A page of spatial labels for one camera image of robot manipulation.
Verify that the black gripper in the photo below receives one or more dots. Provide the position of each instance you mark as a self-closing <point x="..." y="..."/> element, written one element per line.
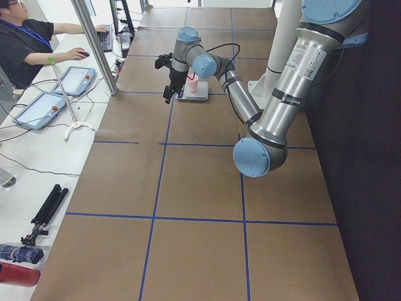
<point x="176" y="77"/>

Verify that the pink paper cup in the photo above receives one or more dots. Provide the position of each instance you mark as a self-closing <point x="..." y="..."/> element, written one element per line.
<point x="191" y="82"/>

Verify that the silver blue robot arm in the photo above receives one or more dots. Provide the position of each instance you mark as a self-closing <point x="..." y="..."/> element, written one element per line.
<point x="306" y="33"/>

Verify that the silver digital kitchen scale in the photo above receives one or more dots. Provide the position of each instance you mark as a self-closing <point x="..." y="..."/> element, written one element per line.
<point x="201" y="94"/>

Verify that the person's left hand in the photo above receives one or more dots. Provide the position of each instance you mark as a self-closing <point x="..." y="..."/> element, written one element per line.
<point x="101" y="29"/>

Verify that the person's right hand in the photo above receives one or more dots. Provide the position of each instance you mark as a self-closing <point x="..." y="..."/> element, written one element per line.
<point x="74" y="54"/>

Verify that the orange black connector strip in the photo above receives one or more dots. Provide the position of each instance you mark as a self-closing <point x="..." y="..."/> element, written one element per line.
<point x="117" y="67"/>

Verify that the black box with label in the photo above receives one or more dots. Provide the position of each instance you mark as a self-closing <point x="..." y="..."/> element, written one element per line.
<point x="125" y="43"/>

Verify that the black computer keyboard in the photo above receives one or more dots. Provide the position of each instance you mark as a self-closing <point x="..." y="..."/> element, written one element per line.
<point x="105" y="39"/>

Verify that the far blue teach pendant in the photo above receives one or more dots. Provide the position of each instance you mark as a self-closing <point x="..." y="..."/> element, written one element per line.
<point x="77" y="79"/>

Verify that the blue teach pendant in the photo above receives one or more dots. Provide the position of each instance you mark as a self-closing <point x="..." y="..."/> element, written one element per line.
<point x="77" y="79"/>
<point x="40" y="111"/>

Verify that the metal rod white claw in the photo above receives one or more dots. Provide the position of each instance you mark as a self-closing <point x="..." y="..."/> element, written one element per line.
<point x="75" y="125"/>

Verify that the near blue teach pendant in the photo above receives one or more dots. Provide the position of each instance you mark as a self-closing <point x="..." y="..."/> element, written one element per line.
<point x="40" y="111"/>

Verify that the person in black shirt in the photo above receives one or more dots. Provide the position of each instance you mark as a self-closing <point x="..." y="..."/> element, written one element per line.
<point x="25" y="43"/>

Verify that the black folded tripod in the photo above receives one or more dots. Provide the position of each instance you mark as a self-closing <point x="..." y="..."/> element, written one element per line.
<point x="45" y="215"/>

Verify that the clear grey drinking bottle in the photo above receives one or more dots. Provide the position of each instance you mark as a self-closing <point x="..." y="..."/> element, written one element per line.
<point x="6" y="179"/>

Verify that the blue folded umbrella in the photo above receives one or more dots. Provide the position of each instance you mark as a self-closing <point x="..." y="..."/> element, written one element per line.
<point x="21" y="254"/>

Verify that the red water bottle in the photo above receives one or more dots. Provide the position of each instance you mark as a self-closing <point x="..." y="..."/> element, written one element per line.
<point x="19" y="276"/>

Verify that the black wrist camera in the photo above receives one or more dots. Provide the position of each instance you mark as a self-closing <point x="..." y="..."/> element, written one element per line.
<point x="164" y="60"/>

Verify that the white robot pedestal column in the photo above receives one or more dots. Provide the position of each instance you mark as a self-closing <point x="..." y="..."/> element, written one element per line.
<point x="283" y="43"/>

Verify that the aluminium frame post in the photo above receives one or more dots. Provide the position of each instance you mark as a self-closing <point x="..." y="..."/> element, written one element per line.
<point x="91" y="35"/>

